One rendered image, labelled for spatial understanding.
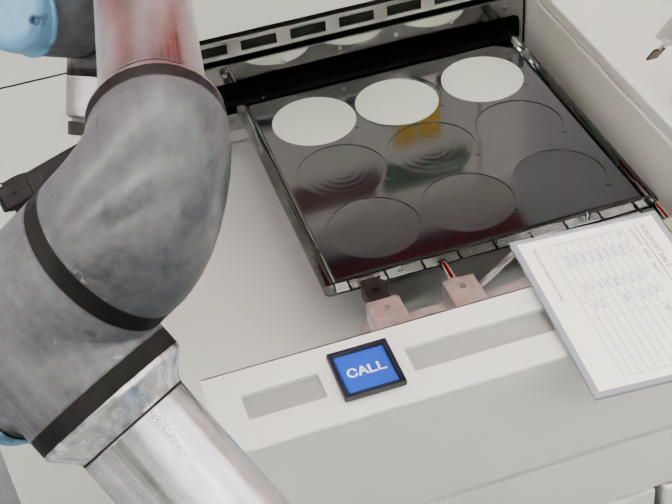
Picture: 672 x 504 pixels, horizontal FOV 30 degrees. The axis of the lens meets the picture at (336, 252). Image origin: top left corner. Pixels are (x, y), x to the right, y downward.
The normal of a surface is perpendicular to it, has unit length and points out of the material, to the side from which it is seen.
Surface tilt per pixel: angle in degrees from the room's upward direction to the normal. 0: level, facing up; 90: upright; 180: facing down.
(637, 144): 90
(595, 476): 90
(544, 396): 90
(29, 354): 63
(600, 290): 0
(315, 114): 0
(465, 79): 0
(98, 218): 43
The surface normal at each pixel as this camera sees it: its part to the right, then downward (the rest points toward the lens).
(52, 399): -0.22, 0.21
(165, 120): 0.23, -0.55
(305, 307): -0.08, -0.76
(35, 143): 0.31, 0.60
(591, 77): -0.95, 0.26
